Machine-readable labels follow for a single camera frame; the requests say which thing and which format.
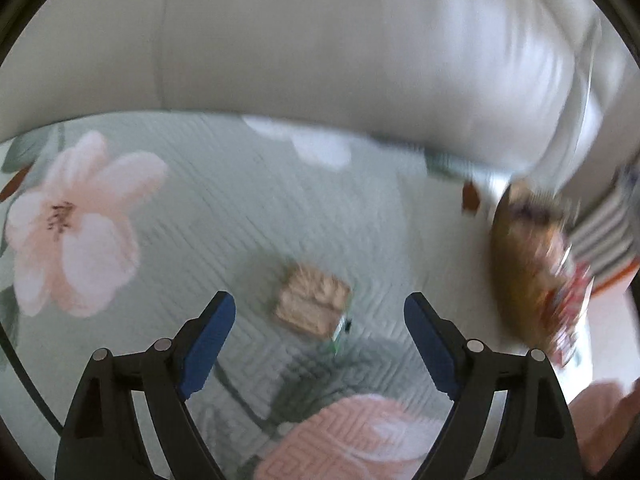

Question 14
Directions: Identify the small brown cracker packet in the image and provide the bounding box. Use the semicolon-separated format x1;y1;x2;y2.
273;263;352;354

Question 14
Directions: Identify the amber ribbed glass bowl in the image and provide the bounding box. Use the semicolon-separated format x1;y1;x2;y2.
490;180;593;367

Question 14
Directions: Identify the beige leather headboard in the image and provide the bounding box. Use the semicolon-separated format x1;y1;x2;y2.
1;0;637;186

